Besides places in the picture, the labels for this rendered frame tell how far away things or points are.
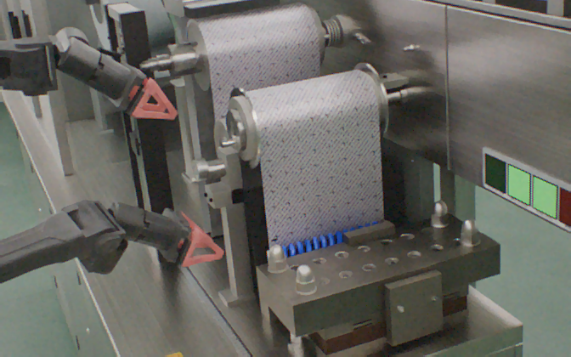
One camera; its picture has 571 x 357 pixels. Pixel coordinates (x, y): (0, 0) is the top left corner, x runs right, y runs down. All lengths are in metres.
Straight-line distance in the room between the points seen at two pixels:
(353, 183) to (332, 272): 0.20
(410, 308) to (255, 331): 0.29
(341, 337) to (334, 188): 0.28
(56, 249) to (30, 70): 0.28
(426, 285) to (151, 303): 0.56
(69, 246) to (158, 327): 0.35
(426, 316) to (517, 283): 2.08
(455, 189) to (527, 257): 1.91
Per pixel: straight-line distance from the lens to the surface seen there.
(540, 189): 1.30
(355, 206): 1.55
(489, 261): 1.50
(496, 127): 1.37
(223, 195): 1.51
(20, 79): 1.35
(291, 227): 1.50
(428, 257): 1.45
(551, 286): 3.50
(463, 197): 1.85
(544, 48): 1.24
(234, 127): 1.45
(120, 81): 1.36
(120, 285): 1.76
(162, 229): 1.39
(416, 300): 1.42
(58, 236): 1.29
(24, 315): 3.68
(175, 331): 1.56
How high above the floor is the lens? 1.70
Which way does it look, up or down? 20 degrees down
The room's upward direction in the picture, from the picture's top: 5 degrees counter-clockwise
